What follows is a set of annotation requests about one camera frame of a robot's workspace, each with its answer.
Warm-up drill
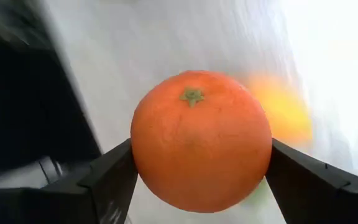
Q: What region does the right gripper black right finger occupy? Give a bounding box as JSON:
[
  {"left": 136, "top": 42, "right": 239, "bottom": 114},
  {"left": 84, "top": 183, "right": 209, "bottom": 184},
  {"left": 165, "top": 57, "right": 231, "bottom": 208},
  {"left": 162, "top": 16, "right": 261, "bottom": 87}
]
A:
[{"left": 264, "top": 138, "right": 358, "bottom": 224}]

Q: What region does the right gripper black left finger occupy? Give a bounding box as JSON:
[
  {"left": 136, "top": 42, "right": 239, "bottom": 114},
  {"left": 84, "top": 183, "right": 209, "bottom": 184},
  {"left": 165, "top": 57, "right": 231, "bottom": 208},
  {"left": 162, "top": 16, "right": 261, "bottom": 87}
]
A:
[{"left": 0, "top": 138, "right": 139, "bottom": 224}]

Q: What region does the orange fruit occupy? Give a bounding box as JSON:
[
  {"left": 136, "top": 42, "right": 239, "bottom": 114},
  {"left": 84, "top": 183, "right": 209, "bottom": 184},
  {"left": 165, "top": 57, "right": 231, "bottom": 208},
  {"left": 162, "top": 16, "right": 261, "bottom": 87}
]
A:
[{"left": 130, "top": 70, "right": 273, "bottom": 214}]

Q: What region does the orange yellow mango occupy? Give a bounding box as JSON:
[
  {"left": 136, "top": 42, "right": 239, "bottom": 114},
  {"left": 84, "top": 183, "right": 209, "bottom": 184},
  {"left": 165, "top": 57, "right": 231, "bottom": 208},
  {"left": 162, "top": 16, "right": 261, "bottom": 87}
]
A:
[{"left": 246, "top": 73, "right": 314, "bottom": 147}]

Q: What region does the black metal table frame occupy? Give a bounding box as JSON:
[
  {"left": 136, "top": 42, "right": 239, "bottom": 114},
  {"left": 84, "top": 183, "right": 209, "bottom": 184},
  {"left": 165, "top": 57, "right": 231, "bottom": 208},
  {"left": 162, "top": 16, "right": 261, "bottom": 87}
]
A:
[{"left": 0, "top": 0, "right": 103, "bottom": 189}]

